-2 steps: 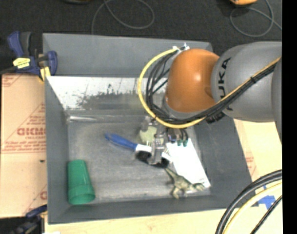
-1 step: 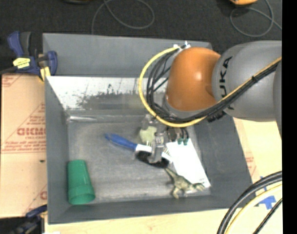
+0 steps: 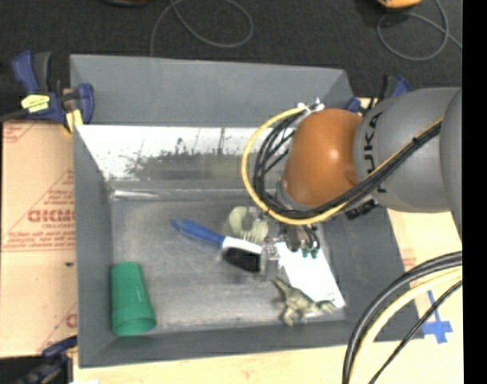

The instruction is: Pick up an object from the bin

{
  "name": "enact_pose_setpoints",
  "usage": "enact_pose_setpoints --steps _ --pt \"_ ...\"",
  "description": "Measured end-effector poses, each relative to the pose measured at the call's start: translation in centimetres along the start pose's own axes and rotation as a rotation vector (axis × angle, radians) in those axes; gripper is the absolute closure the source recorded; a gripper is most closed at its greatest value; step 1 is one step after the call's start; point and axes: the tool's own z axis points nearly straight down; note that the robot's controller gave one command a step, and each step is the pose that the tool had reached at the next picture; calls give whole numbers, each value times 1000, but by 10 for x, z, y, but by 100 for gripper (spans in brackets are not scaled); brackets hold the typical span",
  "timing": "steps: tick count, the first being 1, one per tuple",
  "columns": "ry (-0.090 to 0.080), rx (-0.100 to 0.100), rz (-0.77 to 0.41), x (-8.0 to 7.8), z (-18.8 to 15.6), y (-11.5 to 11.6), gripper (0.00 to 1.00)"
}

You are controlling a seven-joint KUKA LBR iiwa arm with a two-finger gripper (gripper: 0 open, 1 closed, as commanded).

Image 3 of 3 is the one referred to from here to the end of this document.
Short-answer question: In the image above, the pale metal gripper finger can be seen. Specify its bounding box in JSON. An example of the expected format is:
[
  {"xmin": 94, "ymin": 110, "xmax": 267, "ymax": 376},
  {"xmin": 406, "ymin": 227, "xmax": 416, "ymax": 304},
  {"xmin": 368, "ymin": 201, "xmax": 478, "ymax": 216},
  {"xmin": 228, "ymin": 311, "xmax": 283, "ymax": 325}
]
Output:
[{"xmin": 262, "ymin": 244, "xmax": 279, "ymax": 282}]

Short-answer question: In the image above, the white flat box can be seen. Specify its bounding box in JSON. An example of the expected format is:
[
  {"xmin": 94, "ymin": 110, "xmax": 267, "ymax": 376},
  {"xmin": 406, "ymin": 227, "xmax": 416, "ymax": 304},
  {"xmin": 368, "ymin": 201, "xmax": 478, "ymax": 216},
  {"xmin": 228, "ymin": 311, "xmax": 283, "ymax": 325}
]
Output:
[{"xmin": 273, "ymin": 241, "xmax": 347, "ymax": 310}]

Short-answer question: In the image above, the blue and white brush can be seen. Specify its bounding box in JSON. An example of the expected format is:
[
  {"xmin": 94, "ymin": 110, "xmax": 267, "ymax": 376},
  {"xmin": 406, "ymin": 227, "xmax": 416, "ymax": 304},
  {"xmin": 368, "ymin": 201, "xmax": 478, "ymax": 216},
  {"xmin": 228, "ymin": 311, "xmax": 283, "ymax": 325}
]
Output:
[{"xmin": 170, "ymin": 218, "xmax": 265, "ymax": 275}]

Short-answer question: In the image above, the green toy dinosaur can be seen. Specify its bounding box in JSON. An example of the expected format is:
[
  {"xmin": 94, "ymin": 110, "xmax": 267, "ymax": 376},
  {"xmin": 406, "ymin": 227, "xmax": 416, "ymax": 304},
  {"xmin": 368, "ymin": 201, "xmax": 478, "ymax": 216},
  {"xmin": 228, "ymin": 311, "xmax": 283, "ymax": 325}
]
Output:
[{"xmin": 271, "ymin": 277, "xmax": 338, "ymax": 328}]

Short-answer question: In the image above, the pale green toy fruit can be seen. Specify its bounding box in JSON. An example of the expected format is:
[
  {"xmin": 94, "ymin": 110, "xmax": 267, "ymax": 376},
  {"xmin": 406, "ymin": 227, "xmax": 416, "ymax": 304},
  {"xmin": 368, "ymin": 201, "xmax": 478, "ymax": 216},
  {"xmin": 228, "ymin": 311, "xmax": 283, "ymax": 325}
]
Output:
[{"xmin": 222, "ymin": 206, "xmax": 270, "ymax": 245}]

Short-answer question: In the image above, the grey metal bin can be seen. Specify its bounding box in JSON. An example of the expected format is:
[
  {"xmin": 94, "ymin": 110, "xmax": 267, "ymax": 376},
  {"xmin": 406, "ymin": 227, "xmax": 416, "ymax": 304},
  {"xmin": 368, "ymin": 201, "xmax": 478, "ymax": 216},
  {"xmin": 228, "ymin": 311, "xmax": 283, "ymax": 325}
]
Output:
[{"xmin": 69, "ymin": 54, "xmax": 425, "ymax": 368}]

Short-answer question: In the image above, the green plastic cup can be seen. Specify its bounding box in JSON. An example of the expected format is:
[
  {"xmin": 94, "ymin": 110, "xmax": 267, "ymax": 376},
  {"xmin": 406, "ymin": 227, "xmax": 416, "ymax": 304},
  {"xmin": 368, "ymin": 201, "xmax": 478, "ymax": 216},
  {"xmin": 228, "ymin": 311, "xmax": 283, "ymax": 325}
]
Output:
[{"xmin": 108, "ymin": 262, "xmax": 158, "ymax": 338}]

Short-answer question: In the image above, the brown cardboard board red print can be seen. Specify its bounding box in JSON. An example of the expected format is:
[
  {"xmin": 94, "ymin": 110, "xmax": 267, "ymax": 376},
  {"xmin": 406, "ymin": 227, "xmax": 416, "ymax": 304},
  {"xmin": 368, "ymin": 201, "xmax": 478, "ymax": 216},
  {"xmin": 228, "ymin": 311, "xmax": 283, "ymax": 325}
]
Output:
[{"xmin": 0, "ymin": 119, "xmax": 79, "ymax": 360}]

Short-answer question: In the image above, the black cylinder on white bracket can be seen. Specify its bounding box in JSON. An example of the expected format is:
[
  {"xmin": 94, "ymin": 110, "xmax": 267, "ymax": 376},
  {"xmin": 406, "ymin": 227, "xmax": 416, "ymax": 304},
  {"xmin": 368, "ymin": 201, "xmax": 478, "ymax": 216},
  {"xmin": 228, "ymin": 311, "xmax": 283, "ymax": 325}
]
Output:
[{"xmin": 344, "ymin": 198, "xmax": 379, "ymax": 221}]

